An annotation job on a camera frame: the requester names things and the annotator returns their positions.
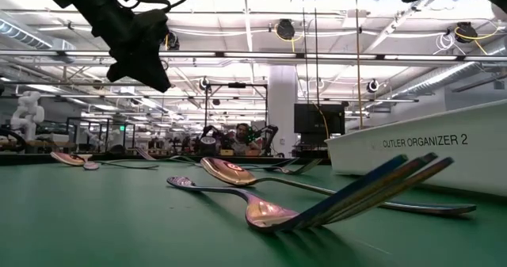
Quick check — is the green table mat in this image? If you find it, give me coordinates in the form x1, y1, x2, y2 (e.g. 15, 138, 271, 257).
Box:
0, 155, 507, 267

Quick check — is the low black metal frame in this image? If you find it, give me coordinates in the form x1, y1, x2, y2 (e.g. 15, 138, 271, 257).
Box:
65, 116, 135, 153

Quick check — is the white building pillar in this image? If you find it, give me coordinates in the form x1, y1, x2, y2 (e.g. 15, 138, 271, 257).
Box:
268, 64, 299, 157

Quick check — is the black aluminium table frame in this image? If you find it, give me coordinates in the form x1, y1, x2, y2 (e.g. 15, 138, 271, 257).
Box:
0, 151, 332, 166

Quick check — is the tall black metal frame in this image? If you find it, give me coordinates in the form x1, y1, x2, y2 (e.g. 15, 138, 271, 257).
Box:
204, 82, 269, 141

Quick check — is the white plastic cutlery organizer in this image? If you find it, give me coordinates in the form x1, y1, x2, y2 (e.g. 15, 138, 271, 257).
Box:
324, 99, 507, 199

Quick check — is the person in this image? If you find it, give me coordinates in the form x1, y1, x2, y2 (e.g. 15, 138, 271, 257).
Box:
231, 123, 262, 157

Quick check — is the iridescent rainbow spoon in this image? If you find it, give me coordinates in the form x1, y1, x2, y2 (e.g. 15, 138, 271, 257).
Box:
50, 151, 160, 171
200, 156, 478, 216
158, 154, 203, 167

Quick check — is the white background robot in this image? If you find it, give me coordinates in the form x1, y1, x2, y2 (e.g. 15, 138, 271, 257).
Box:
10, 90, 45, 141

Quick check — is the black monitor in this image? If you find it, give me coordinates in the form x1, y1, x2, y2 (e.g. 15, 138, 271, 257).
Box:
293, 103, 346, 135

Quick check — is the silver ventilation duct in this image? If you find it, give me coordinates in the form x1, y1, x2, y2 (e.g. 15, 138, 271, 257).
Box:
390, 36, 507, 100

